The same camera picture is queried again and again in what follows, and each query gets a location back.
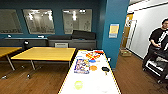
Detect small orange bowl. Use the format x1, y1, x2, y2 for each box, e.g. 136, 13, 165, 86
89, 65, 99, 72

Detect cardboard box stack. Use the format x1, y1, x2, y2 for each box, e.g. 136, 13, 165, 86
119, 48, 132, 58

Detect dark grey sofa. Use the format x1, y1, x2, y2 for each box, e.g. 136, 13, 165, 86
0, 36, 49, 48
47, 29, 98, 50

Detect person in black shirt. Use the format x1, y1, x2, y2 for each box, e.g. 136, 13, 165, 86
142, 18, 168, 69

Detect black oblong item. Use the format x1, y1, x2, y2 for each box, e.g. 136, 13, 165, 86
101, 66, 111, 74

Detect interior glass window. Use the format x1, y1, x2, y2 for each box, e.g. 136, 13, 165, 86
62, 8, 93, 35
0, 8, 24, 35
22, 8, 56, 35

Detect small black round object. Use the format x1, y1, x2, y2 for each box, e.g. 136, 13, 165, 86
22, 40, 30, 49

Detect yellow air hockey table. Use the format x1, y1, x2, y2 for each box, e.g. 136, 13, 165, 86
57, 49, 123, 94

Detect yellow wooden table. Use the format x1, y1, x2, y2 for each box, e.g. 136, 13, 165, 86
0, 46, 23, 72
10, 46, 77, 72

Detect brown wooden door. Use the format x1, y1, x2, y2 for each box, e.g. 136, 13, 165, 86
120, 13, 134, 50

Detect yellow framed pillar notice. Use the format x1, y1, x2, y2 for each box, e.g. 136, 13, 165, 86
108, 23, 120, 39

